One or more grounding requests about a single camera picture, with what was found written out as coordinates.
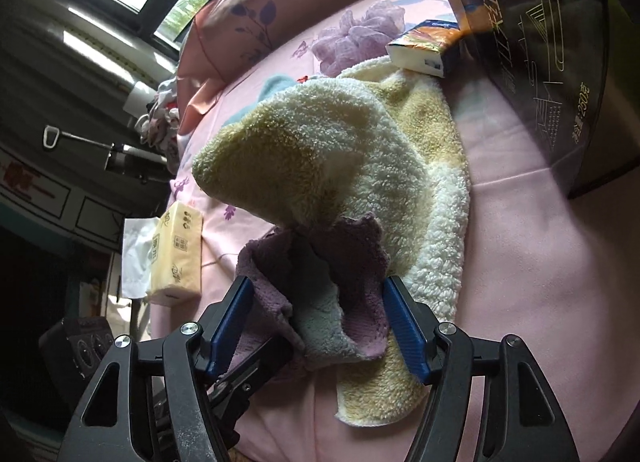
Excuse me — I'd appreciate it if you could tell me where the pale yellow tissue pack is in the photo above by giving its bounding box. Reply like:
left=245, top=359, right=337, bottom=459
left=146, top=202, right=205, bottom=307

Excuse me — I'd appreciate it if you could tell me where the metal rod with handle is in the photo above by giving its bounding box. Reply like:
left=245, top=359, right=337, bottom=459
left=42, top=124, right=168, bottom=177

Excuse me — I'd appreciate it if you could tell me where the yellow and white towel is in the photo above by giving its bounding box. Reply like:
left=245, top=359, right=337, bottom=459
left=192, top=56, right=471, bottom=429

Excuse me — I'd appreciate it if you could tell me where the blue and orange tissue pack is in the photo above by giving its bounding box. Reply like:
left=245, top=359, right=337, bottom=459
left=386, top=19, right=473, bottom=78

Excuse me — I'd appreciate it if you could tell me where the glossy black box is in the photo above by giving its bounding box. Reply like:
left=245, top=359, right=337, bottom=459
left=430, top=0, right=631, bottom=200

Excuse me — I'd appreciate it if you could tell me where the pink floral bedsheet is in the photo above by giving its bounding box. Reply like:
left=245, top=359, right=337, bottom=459
left=150, top=0, right=640, bottom=462

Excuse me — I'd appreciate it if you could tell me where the grey green cloth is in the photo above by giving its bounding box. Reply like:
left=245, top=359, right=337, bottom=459
left=292, top=287, right=371, bottom=368

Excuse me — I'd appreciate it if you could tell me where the purple cloth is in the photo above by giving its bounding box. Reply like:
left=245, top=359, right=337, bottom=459
left=232, top=212, right=396, bottom=378

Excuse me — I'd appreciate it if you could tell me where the pile of clothes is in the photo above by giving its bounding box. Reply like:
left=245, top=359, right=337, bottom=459
left=134, top=76, right=182, bottom=175

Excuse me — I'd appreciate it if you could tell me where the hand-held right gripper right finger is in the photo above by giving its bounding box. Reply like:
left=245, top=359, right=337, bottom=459
left=382, top=276, right=583, bottom=462

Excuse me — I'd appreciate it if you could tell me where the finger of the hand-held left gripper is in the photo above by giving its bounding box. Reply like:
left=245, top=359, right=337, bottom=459
left=207, top=337, right=307, bottom=443

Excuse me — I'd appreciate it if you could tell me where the white plastic bag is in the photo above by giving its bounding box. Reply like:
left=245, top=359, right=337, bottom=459
left=120, top=218, right=163, bottom=300

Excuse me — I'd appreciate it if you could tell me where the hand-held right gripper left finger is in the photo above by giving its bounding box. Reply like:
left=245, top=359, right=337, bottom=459
left=55, top=276, right=256, bottom=462

